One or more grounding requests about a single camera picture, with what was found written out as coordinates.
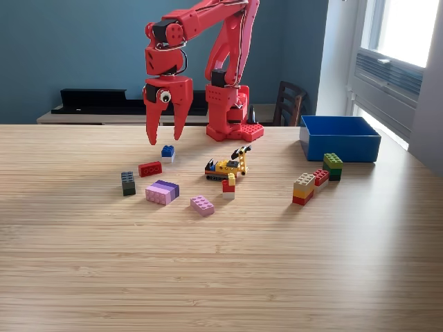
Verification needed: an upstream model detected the red lego brick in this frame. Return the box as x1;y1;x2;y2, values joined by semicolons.
138;160;163;178

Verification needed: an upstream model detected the pink lego brick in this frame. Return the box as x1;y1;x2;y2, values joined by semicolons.
190;195;215;217

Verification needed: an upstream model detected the blue plastic bin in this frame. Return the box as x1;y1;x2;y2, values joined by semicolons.
299;115;382;163

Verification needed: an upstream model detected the small yellow toy digger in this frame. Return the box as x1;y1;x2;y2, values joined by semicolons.
204;145;253;182

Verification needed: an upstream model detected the dark grey black brick stack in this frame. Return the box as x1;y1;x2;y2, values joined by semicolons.
120;171;137;197

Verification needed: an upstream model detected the pink purple brick stack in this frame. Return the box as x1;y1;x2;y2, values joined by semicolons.
145;179;181;206

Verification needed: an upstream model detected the pale wooden sideboard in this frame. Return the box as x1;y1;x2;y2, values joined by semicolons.
36;103;278;127

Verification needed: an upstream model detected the yellow red white brick stack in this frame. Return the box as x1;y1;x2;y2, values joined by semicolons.
221;172;237;200

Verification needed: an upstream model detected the dark wooden chair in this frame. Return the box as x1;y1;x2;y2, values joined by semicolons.
273;80;308;127

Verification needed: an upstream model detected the tan yellow red brick stack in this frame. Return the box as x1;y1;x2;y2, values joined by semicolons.
292;172;316;206

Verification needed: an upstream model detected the red on white brick stack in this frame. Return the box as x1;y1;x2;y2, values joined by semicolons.
313;168;330;194

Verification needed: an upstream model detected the green brick stack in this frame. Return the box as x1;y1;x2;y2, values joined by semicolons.
322;152;344;182

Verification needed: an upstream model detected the grey window vent unit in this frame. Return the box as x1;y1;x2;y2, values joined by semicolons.
347;48;425;141

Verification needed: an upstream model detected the bright window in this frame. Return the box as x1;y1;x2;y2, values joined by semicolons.
359;0;443;69

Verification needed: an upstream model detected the black wall shelf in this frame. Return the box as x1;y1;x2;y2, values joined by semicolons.
51;88;208;116

